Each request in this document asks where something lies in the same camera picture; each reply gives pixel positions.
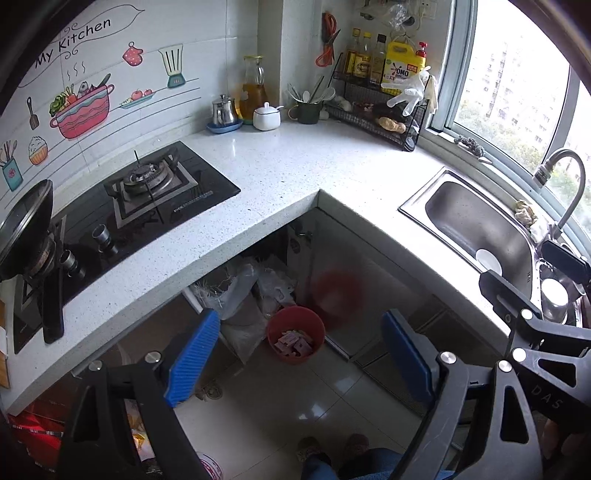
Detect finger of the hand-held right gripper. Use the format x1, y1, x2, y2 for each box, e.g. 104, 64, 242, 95
542, 240, 591, 287
480, 270, 543, 361

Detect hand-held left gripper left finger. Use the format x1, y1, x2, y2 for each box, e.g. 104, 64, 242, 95
58, 309, 221, 480

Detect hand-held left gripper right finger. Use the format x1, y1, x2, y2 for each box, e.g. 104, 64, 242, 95
383, 309, 543, 480

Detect red plastic bin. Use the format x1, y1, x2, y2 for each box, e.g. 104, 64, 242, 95
267, 305, 326, 365

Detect person's right hand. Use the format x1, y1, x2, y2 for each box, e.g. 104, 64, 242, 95
545, 420, 575, 460

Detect small steel pot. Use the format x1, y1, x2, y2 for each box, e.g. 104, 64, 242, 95
538, 274, 578, 321

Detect white bowl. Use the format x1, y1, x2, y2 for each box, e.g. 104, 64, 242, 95
475, 248, 502, 275

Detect beige sack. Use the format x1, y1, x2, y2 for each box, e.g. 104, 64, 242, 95
222, 300, 273, 365

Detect beige rag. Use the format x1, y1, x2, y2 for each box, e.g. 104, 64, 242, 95
515, 199, 539, 226

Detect frosted cabinet door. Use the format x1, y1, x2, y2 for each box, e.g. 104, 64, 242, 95
307, 208, 462, 365

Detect white woven sack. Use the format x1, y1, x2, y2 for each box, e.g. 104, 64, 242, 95
194, 263, 259, 324

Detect steel sink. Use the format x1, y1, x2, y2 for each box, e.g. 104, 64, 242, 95
398, 166, 585, 326

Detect steel faucet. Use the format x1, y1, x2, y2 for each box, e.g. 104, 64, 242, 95
533, 148, 587, 241

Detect yellow packet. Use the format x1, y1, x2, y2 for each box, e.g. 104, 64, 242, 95
127, 406, 148, 457

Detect patterned slipper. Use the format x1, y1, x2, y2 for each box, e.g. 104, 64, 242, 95
295, 436, 326, 467
344, 433, 370, 457

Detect pink crumpled wrappers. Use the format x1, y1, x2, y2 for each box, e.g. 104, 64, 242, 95
274, 329, 315, 357

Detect white red printed bag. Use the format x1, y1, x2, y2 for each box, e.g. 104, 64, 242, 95
196, 450, 225, 480

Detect white plastic bags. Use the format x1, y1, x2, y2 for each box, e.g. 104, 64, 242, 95
256, 268, 298, 319

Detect person's right leg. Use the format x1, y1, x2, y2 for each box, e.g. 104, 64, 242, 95
339, 448, 455, 480

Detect person's leg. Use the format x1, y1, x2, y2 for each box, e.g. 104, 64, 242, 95
300, 455, 340, 480
339, 448, 455, 480

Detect person's left leg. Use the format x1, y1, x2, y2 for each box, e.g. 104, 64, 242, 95
300, 455, 340, 480

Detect stove knob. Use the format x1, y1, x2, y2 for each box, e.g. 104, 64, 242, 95
60, 250, 86, 280
91, 224, 120, 257

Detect black gas stove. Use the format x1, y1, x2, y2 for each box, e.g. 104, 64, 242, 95
11, 141, 242, 355

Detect window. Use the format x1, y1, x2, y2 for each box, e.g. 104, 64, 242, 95
425, 0, 591, 241

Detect black frying pan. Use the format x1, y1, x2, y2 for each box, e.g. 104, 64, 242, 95
0, 179, 54, 280

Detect black plastic bag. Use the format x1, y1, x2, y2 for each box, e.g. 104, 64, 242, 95
372, 102, 407, 121

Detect white rubber glove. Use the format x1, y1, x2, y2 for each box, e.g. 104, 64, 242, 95
381, 65, 432, 117

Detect blue plastic tray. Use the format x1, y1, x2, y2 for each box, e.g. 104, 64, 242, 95
206, 119, 244, 134

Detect steel oil pot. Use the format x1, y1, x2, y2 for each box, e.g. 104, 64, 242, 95
211, 93, 238, 126

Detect white ceramic sugar jar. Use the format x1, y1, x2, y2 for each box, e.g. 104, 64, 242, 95
252, 102, 282, 131

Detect yellow detergent bottle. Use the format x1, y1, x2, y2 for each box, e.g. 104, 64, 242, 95
381, 37, 430, 88

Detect dark green mug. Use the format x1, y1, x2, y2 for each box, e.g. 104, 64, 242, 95
288, 99, 321, 125

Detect glass oil carafe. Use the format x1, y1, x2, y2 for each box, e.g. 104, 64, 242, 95
239, 55, 269, 121

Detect dark sauce bottle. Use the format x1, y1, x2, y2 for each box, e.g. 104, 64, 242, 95
345, 28, 363, 77
369, 33, 387, 86

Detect yellow label sauce bottle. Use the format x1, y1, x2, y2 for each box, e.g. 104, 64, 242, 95
358, 31, 374, 79

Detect clear hanging plastic bag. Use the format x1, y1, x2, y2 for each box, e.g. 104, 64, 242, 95
383, 2, 416, 33

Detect orange scissors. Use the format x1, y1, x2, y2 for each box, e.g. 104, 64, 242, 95
315, 11, 342, 68

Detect black wire rack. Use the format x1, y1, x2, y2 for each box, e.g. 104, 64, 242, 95
325, 52, 437, 152

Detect kitchen wall sticker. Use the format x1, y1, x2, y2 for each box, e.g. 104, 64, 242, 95
0, 2, 204, 195

